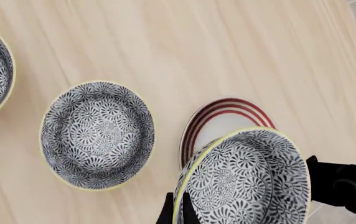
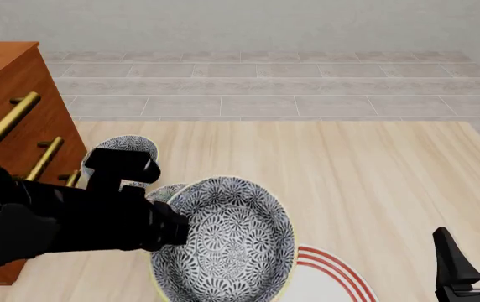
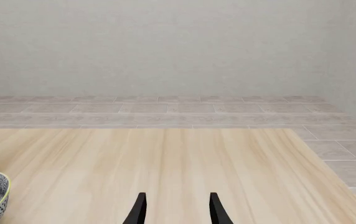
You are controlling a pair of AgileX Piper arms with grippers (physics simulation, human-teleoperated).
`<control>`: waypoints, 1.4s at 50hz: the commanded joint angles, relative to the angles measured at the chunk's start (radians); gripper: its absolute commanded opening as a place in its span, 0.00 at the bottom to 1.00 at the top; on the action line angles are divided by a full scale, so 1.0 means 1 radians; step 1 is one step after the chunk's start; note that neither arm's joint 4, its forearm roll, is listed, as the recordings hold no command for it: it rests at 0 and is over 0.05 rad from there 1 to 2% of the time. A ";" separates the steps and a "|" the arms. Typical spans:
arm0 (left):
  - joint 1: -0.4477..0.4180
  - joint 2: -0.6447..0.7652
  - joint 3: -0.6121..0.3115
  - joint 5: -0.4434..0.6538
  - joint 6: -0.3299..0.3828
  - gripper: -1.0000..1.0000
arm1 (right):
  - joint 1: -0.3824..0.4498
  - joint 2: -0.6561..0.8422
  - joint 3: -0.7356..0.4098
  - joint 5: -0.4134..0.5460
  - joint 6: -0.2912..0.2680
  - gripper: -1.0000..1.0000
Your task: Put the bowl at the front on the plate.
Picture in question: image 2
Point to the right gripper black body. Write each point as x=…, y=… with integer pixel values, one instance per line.
x=471, y=294

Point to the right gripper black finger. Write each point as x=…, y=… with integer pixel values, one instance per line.
x=454, y=261

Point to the wooden cabinet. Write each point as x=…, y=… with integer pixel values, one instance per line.
x=1, y=75

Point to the large black patterned bowl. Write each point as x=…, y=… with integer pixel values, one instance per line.
x=236, y=232

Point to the white plate with red rings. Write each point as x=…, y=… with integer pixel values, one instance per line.
x=328, y=277

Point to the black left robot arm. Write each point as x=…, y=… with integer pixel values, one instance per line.
x=34, y=220

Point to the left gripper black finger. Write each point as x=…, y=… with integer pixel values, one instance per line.
x=173, y=228

